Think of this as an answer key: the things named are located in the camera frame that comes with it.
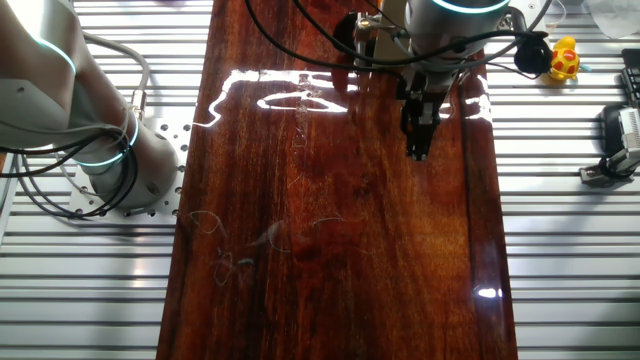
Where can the white plastic bag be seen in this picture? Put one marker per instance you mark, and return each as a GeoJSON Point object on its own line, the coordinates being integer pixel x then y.
{"type": "Point", "coordinates": [612, 17]}

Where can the yellow orange turtle toy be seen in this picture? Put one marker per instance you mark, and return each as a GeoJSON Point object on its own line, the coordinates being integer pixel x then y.
{"type": "Point", "coordinates": [565, 60]}

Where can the small silver ribbed camera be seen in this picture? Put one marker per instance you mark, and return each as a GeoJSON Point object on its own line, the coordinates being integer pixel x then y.
{"type": "Point", "coordinates": [631, 127]}

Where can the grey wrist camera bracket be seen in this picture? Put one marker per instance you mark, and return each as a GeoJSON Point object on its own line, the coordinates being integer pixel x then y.
{"type": "Point", "coordinates": [515, 22]}

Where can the perforated silver base plate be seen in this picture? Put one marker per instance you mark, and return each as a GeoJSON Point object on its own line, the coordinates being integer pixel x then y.
{"type": "Point", "coordinates": [172, 165]}

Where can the light blue thin stick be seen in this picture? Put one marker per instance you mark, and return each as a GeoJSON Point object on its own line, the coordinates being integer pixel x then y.
{"type": "Point", "coordinates": [586, 67]}

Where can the glossy red-brown wooden board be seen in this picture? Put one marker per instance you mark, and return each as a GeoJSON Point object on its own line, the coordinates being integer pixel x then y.
{"type": "Point", "coordinates": [325, 225]}

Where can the black rounded box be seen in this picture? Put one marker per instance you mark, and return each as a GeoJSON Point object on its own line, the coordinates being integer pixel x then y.
{"type": "Point", "coordinates": [610, 130]}

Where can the silver metal water tap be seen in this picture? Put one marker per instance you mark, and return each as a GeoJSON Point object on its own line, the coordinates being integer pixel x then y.
{"type": "Point", "coordinates": [361, 45]}

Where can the black round disc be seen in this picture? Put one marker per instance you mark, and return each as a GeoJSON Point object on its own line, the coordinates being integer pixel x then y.
{"type": "Point", "coordinates": [344, 32]}

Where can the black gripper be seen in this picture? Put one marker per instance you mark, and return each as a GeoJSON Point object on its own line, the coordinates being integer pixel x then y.
{"type": "Point", "coordinates": [422, 92]}

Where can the clear plastic cup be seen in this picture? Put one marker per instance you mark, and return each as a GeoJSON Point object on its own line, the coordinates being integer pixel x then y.
{"type": "Point", "coordinates": [557, 20]}

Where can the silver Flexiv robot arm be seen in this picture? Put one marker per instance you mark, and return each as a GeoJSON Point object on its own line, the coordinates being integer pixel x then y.
{"type": "Point", "coordinates": [50, 75]}

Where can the black computer keyboard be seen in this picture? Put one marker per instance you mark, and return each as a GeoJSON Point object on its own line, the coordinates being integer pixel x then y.
{"type": "Point", "coordinates": [632, 75]}

